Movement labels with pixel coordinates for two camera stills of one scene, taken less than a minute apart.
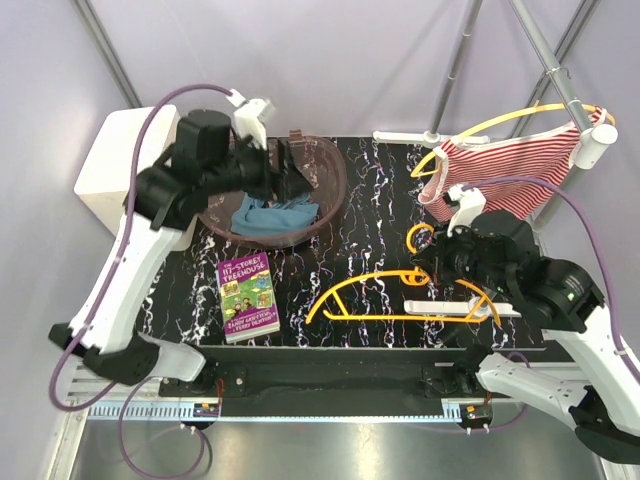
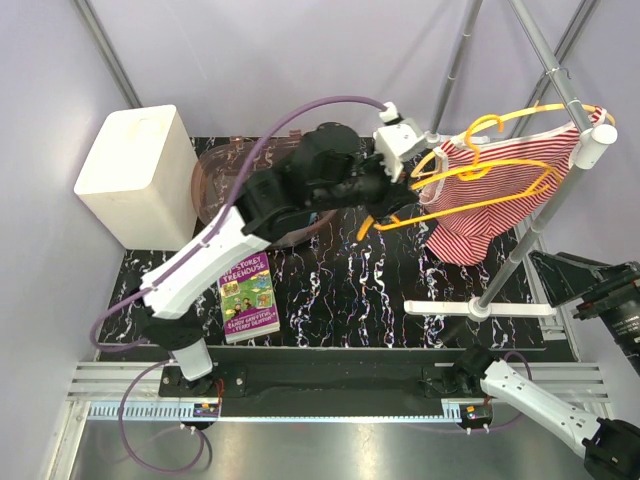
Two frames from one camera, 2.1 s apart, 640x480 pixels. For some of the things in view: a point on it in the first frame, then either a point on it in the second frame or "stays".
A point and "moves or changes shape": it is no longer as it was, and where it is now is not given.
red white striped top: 549,155 stays
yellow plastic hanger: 417,173 moves or changes shape
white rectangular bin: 105,177 stays
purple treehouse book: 248,298 stays
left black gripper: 289,180 → 395,196
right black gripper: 434,258 → 599,284
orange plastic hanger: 411,277 → 473,164
